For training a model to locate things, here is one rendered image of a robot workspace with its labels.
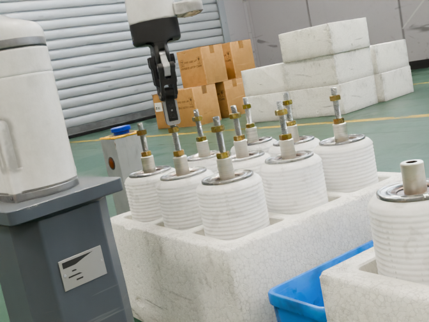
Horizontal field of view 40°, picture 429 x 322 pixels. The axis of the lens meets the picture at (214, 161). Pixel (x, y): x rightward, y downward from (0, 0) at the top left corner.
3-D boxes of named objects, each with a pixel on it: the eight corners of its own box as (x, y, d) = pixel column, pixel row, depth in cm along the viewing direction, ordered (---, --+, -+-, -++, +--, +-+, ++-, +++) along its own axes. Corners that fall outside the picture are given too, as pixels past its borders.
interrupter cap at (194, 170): (176, 183, 89) (175, 179, 89) (152, 182, 95) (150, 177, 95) (216, 170, 93) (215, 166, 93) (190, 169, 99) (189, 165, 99)
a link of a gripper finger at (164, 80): (156, 62, 86) (159, 91, 90) (158, 70, 85) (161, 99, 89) (173, 59, 86) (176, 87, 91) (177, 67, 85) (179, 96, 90)
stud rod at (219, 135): (228, 167, 85) (218, 115, 84) (230, 168, 84) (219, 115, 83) (221, 168, 84) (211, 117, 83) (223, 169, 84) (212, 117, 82)
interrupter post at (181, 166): (181, 178, 93) (177, 158, 92) (173, 178, 95) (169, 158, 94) (194, 174, 94) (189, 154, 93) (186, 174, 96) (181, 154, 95)
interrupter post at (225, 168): (235, 181, 83) (231, 158, 83) (218, 183, 83) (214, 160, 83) (236, 177, 85) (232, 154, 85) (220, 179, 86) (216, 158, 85)
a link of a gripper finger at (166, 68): (152, 47, 88) (154, 59, 90) (158, 68, 85) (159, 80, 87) (168, 44, 88) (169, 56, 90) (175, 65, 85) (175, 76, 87)
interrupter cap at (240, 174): (252, 181, 80) (251, 176, 80) (198, 190, 81) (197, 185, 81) (255, 170, 88) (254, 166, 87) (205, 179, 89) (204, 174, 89)
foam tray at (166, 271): (251, 380, 78) (226, 250, 75) (122, 312, 110) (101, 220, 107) (431, 276, 99) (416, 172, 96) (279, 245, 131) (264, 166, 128)
